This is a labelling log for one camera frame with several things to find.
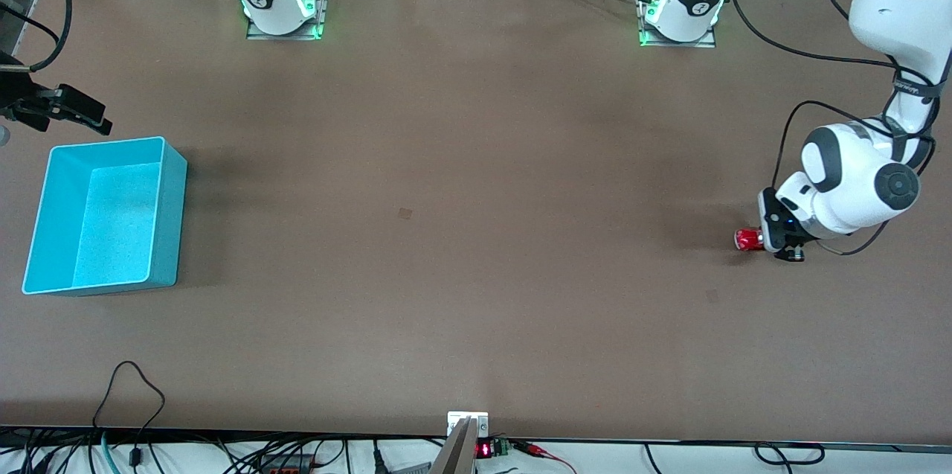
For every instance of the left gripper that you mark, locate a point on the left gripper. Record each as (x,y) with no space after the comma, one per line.
(790,254)

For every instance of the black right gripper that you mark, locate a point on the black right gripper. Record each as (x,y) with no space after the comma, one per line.
(20,100)

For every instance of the red beetle toy car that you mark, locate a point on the red beetle toy car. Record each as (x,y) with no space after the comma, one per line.
(747,239)

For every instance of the blue plastic box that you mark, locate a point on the blue plastic box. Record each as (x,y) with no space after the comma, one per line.
(111,221)

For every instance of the red digit display module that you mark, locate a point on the red digit display module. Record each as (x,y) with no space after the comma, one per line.
(485,449)

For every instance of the dark power strip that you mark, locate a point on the dark power strip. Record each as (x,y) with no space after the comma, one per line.
(286,465)

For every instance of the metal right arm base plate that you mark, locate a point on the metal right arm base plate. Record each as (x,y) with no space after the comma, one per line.
(290,31)

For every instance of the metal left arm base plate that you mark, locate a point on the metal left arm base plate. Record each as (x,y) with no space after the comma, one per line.
(706,41)

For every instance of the silver camera mount bracket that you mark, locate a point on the silver camera mount bracket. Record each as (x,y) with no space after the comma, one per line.
(465,444)

